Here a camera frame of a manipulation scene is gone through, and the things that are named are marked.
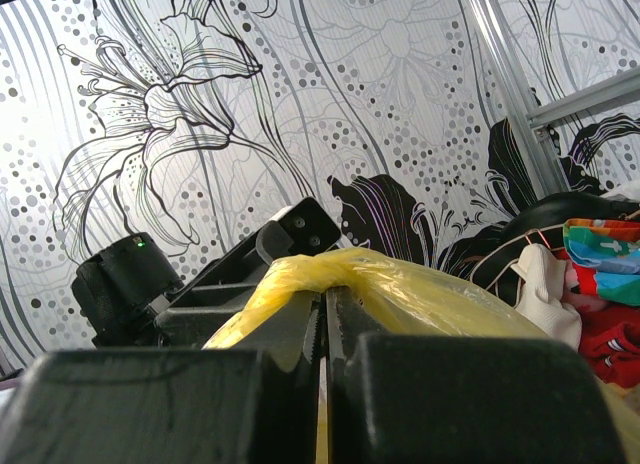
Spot colorful printed cloth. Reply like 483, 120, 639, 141
563, 218, 639, 307

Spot cream canvas tote bag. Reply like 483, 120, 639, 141
511, 244, 582, 351

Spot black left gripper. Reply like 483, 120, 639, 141
1, 221, 323, 463

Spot yellow trash bag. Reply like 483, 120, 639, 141
202, 248, 640, 464

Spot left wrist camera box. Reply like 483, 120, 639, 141
277, 197, 341, 256

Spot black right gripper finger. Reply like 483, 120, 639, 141
326, 288, 628, 463

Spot black round hat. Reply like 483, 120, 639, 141
440, 190, 639, 306

